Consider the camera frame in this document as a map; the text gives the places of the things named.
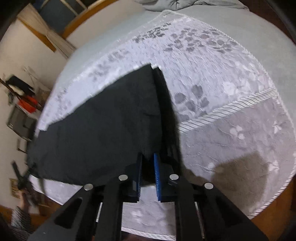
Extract black padded pants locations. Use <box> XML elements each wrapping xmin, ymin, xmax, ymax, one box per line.
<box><xmin>27</xmin><ymin>65</ymin><xmax>181</xmax><ymax>186</ymax></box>

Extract black folding chair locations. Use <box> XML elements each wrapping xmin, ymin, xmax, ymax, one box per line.
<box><xmin>6</xmin><ymin>105</ymin><xmax>37</xmax><ymax>141</ymax></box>

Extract orange hanging bag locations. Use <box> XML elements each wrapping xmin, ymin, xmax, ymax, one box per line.
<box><xmin>18</xmin><ymin>95</ymin><xmax>38</xmax><ymax>113</ymax></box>

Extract lilac quilted bedspread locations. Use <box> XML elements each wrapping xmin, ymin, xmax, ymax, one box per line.
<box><xmin>30</xmin><ymin>9</ymin><xmax>296</xmax><ymax>241</ymax></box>

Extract wooden coat rack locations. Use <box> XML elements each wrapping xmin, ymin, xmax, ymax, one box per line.
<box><xmin>1</xmin><ymin>67</ymin><xmax>44</xmax><ymax>111</ymax></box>

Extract wooden framed window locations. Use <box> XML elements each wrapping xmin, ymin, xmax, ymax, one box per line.
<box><xmin>31</xmin><ymin>0</ymin><xmax>115</xmax><ymax>40</ymax></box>

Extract beige curtain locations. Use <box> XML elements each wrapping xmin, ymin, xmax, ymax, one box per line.
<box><xmin>17</xmin><ymin>4</ymin><xmax>76</xmax><ymax>59</ymax></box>

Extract bed with grey sheet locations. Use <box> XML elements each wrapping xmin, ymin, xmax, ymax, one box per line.
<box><xmin>55</xmin><ymin>4</ymin><xmax>296</xmax><ymax>130</ymax></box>

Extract grey folded duvet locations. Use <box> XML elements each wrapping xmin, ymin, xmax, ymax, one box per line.
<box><xmin>135</xmin><ymin>0</ymin><xmax>248</xmax><ymax>11</ymax></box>

